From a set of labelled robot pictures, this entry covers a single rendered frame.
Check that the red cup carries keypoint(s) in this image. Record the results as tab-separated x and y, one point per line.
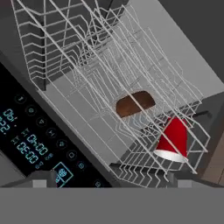
174	140

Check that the brown bowl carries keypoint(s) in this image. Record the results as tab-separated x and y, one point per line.
135	102

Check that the grey dishwasher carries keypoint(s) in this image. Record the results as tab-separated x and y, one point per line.
163	49

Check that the grey dishwasher door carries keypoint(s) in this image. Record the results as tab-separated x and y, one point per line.
43	128

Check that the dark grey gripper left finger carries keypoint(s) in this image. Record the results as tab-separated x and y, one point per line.
43	178

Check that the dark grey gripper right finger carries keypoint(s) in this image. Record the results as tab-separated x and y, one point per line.
183	178

